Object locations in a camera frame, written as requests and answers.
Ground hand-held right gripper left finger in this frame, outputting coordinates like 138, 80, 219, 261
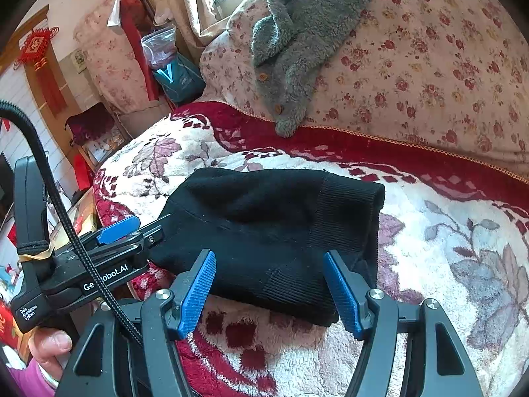
54, 249, 218, 397

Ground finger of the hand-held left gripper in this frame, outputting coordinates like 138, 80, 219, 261
78, 215, 141, 253
132, 213, 173, 257

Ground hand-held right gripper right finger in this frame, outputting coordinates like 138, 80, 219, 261
322, 250, 484, 397

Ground black pants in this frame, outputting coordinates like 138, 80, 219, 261
146, 167, 386, 327

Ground person's left hand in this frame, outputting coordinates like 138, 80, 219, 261
27, 327, 75, 386

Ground beige rubber band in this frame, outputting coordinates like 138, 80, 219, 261
17, 243, 55, 262

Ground printed board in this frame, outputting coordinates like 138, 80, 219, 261
80, 126, 130, 167

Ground red white floral blanket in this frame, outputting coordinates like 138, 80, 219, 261
93, 101, 529, 397

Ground dark red cloth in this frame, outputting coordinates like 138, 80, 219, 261
65, 103, 117, 145

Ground black screen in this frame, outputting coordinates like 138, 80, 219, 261
0, 153, 16, 216

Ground teal bag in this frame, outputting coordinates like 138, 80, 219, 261
152, 52, 206, 104

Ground clear plastic bag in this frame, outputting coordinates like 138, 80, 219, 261
141, 22, 179, 71

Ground red hanging cloth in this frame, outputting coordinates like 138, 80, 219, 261
120, 0, 160, 102

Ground grey fleece jacket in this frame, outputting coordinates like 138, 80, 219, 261
251, 0, 389, 138

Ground beige curtain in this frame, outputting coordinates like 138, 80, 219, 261
159, 0, 232, 56

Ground beige floral quilt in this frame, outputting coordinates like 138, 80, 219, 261
199, 0, 529, 183

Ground black braided cable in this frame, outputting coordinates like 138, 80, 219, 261
0, 100, 143, 344

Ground red knot wall ornament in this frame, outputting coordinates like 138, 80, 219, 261
14, 27, 69, 114

